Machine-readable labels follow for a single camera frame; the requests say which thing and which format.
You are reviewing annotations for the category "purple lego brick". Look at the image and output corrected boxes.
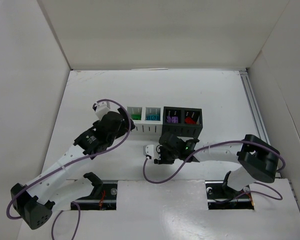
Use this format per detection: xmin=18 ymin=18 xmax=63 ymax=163
xmin=171 ymin=116 xmax=179 ymax=124

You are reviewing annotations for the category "lilac arched lego brick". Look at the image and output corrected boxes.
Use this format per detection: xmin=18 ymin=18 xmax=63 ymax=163
xmin=166 ymin=116 xmax=172 ymax=123

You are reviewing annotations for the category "red transparent lego brick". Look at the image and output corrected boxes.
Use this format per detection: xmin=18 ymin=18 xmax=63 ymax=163
xmin=184 ymin=117 xmax=197 ymax=125

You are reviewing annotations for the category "teal printed oval lego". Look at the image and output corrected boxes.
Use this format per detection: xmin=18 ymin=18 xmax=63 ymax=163
xmin=146 ymin=114 xmax=160 ymax=121

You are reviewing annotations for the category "green lego brick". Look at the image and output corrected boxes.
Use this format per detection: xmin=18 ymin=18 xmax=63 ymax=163
xmin=131 ymin=114 xmax=142 ymax=121

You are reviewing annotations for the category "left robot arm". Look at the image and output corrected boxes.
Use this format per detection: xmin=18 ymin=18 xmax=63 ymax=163
xmin=6 ymin=105 xmax=135 ymax=230

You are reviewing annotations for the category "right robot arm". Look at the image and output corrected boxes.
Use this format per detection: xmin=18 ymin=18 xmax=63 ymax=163
xmin=144 ymin=132 xmax=282 ymax=194

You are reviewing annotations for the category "black double bin container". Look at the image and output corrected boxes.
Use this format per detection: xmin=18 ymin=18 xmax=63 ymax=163
xmin=161 ymin=106 xmax=203 ymax=138

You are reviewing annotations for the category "white double bin container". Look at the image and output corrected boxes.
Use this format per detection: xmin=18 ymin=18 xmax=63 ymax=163
xmin=127 ymin=106 xmax=163 ymax=136

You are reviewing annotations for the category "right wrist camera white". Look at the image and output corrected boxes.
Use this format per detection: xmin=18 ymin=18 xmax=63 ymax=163
xmin=143 ymin=144 xmax=160 ymax=160

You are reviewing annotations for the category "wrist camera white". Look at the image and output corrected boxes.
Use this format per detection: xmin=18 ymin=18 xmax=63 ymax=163
xmin=143 ymin=144 xmax=160 ymax=160
xmin=92 ymin=101 xmax=111 ymax=120

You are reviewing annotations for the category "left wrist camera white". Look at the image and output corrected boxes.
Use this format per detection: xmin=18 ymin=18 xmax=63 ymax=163
xmin=92 ymin=101 xmax=111 ymax=120

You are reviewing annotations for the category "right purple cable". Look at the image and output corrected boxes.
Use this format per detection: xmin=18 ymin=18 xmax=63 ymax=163
xmin=142 ymin=140 xmax=286 ymax=201

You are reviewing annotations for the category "purple cable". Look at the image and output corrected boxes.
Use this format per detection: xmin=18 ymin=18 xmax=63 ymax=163
xmin=142 ymin=140 xmax=286 ymax=201
xmin=6 ymin=98 xmax=131 ymax=240

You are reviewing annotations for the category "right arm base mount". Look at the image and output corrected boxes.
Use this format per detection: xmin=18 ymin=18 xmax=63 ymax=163
xmin=205 ymin=181 xmax=255 ymax=210

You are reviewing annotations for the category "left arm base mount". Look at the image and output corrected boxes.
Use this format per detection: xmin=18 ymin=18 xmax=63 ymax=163
xmin=74 ymin=172 xmax=118 ymax=211

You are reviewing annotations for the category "aluminium rail right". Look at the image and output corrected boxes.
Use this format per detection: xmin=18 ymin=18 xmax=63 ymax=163
xmin=239 ymin=70 xmax=270 ymax=144

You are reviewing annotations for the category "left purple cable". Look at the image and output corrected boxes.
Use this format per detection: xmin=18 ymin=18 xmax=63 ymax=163
xmin=6 ymin=98 xmax=131 ymax=240

